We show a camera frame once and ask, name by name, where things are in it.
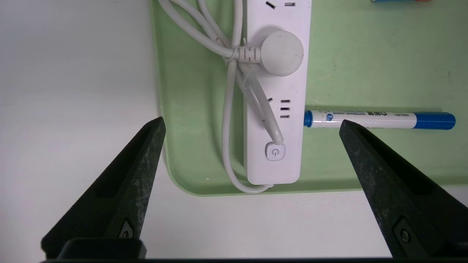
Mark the light green plastic tray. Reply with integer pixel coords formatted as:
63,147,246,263
149,0,468,197

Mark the white marker with blue cap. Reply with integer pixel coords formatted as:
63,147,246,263
304,110,456,130

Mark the white power strip with cord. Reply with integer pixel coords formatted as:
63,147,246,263
158,0,312,194

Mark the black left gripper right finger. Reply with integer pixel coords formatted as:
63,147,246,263
339,119,468,258

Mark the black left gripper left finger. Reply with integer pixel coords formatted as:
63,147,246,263
41,117,166,258

